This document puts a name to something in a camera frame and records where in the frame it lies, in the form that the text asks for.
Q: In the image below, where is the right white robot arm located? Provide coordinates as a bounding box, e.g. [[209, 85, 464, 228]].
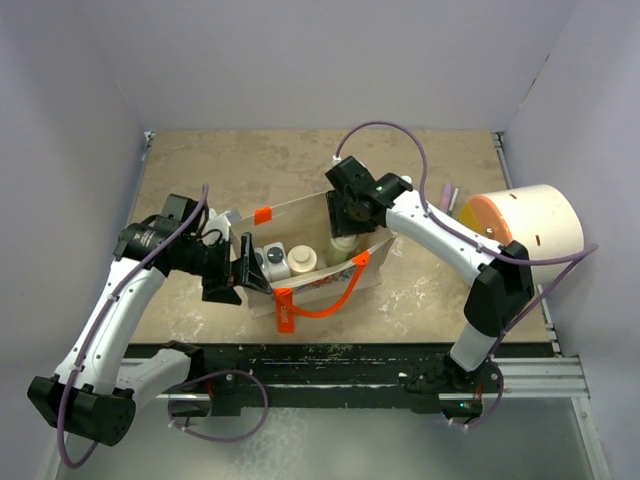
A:
[[326, 156, 534, 391]]

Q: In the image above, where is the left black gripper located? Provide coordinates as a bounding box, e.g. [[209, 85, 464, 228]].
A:
[[173, 232, 271, 305]]

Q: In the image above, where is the green white pen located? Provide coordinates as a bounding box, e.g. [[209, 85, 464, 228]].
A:
[[447, 186, 460, 216]]

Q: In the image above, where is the beige canvas tote bag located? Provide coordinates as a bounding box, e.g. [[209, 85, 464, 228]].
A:
[[230, 193, 395, 334]]

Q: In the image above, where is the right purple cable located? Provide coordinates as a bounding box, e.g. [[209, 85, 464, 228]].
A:
[[333, 120, 600, 431]]

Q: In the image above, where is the aluminium frame rail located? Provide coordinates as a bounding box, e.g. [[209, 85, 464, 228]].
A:
[[497, 357, 589, 398]]

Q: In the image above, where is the cream jar round lid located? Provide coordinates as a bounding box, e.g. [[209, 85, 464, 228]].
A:
[[287, 245, 318, 276]]

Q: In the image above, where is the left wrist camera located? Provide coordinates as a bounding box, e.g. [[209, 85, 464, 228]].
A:
[[202, 208, 242, 245]]

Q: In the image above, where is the white bottle black cap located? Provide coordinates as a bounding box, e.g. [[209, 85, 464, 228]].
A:
[[254, 248, 271, 282], [263, 242, 291, 282]]

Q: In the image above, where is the large white cylinder toy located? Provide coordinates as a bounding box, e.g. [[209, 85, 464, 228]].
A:
[[458, 184, 585, 260]]

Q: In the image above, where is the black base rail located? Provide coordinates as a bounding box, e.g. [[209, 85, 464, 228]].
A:
[[124, 341, 556, 416]]

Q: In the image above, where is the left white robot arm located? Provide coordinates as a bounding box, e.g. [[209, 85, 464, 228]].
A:
[[27, 194, 272, 446]]

